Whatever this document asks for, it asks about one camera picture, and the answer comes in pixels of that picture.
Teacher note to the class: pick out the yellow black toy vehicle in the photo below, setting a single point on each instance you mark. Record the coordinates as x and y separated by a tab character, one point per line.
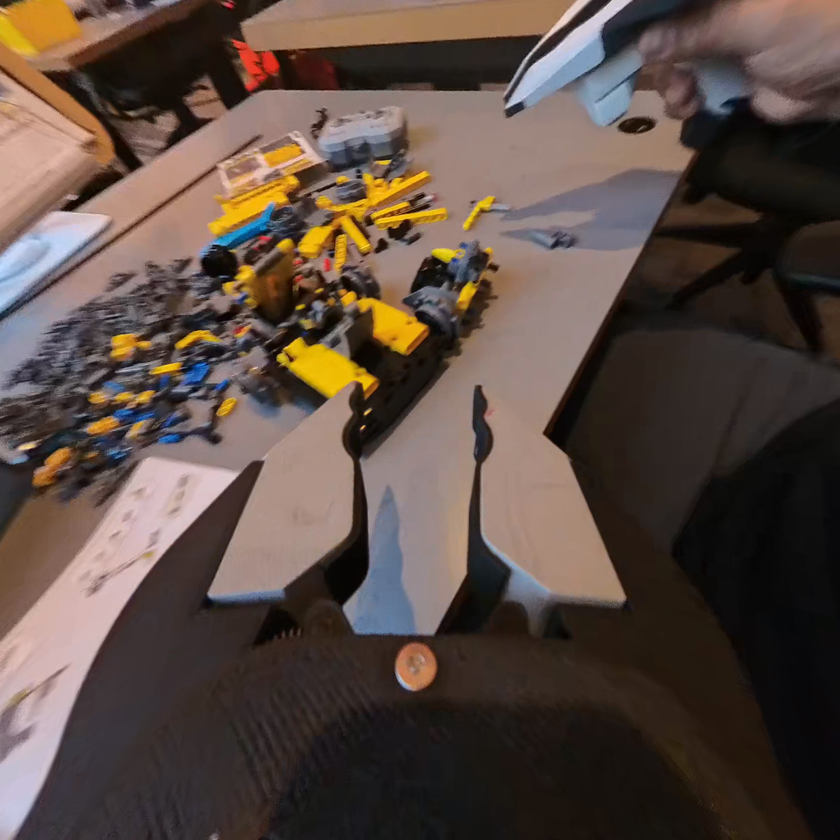
348	335

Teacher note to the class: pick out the person's right hand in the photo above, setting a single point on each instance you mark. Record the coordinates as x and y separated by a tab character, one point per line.
775	53

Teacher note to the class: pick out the black office chair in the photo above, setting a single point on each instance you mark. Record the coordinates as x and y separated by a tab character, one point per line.
775	210

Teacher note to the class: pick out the long wooden table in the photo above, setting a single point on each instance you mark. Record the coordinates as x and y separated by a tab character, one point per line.
118	33

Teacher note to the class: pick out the instruction sheet on wooden stand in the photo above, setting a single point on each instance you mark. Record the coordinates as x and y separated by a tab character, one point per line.
33	171

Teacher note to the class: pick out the small grey connector piece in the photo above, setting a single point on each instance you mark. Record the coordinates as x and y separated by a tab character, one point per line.
554	239

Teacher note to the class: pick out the grey toy battery box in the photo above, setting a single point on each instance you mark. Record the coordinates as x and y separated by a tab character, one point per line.
364	134

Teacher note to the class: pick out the blue brick separator tool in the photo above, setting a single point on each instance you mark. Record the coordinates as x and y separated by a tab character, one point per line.
247	226

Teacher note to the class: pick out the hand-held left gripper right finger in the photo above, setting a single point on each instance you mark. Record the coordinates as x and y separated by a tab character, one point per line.
545	525

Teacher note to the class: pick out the yellow black sticker sheet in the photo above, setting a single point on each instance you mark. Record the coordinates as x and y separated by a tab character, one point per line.
269	162

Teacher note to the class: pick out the black desk grommet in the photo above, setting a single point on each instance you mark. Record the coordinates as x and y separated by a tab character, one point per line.
635	125

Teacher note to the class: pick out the pile of toy parts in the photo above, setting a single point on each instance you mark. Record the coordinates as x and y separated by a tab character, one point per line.
118	368

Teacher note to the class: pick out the white instruction booklet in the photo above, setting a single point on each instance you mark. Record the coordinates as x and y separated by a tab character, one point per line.
79	617

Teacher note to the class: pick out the small yellow toy beam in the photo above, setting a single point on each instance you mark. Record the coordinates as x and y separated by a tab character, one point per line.
478	210

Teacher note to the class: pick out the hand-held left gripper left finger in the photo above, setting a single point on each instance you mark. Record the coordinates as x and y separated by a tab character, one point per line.
295	525

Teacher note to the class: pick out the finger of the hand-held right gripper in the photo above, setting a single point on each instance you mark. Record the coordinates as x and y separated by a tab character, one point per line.
545	59
607	72

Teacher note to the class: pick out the long grey table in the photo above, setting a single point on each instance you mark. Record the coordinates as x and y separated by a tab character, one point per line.
394	26

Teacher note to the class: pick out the grey desk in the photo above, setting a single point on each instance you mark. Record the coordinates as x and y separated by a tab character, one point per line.
578	302

